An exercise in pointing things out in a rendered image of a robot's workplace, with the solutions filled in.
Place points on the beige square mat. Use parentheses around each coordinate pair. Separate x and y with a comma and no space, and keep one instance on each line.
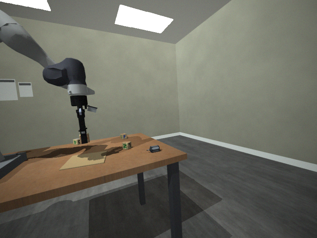
(82,160)

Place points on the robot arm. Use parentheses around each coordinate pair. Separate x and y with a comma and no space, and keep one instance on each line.
(68,74)

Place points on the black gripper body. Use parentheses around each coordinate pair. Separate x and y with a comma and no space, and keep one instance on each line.
(78,101)

